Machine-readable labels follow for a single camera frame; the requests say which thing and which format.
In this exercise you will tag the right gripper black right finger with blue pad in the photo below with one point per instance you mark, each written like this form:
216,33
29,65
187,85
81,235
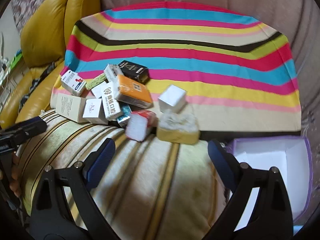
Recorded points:
271,217

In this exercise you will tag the small white logo box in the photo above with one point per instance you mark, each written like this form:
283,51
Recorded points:
94,112

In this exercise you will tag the rainbow striped cloth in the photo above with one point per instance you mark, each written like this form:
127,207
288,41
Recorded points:
238,73

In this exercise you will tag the black Dormi box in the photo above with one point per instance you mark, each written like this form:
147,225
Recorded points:
135,71

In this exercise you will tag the orange box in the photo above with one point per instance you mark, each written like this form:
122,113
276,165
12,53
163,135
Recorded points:
131,92

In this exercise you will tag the red white sponge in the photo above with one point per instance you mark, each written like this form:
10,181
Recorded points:
140,125

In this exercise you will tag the person's hand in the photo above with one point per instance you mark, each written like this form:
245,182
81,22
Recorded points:
15,176

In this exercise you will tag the green speckled sponge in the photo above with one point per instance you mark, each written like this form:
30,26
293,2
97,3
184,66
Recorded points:
96,81

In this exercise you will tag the yellow scouring sponge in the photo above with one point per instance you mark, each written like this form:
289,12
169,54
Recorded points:
178,128

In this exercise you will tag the white box black text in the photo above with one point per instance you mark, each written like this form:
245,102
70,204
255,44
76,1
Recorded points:
111,72

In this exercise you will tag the beige tall box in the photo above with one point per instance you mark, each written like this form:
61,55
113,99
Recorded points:
71,107

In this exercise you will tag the white box red blue print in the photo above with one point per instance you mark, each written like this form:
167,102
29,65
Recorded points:
73,83

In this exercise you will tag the yellow leather sofa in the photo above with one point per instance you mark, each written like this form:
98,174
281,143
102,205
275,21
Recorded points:
44,40

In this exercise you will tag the purple white storage box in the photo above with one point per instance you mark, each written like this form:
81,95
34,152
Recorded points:
290,154

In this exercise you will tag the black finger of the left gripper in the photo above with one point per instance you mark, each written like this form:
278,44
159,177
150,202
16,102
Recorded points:
18,134

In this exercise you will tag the teal blue box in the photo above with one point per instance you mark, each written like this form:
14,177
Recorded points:
123,119

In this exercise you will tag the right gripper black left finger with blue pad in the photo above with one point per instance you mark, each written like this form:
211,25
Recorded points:
51,217

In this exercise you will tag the white mask box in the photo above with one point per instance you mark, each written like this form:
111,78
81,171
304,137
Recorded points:
111,106

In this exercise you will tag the white cube box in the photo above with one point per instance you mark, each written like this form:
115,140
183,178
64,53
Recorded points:
172,99

